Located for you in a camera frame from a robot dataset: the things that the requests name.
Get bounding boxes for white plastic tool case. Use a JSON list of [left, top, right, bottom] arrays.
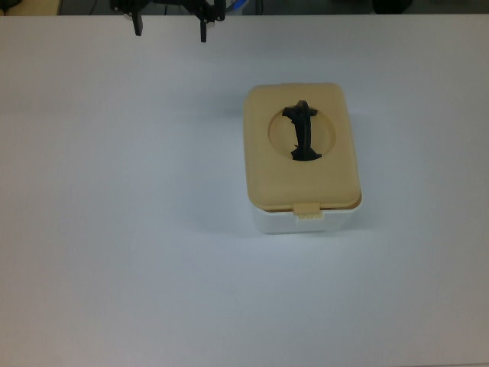
[[251, 196, 364, 235]]

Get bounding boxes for tan lid with black handle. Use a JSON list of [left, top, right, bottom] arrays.
[[243, 80, 363, 213]]

